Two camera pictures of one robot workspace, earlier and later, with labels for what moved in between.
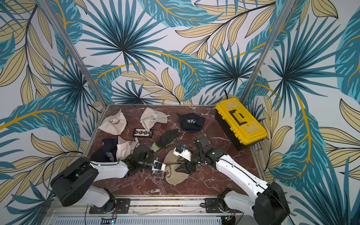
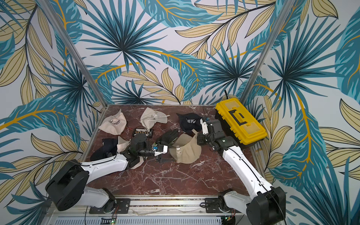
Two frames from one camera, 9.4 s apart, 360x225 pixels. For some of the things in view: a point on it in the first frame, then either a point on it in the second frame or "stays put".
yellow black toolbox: x=241 y=125 stays put
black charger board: x=142 y=132 stays put
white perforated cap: x=149 y=117 stays put
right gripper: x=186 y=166 -> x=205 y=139
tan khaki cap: x=172 y=176 -> x=185 y=149
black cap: x=191 y=122 stays put
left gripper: x=154 y=173 -> x=163 y=160
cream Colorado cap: x=124 y=148 stays put
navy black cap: x=107 y=152 stays put
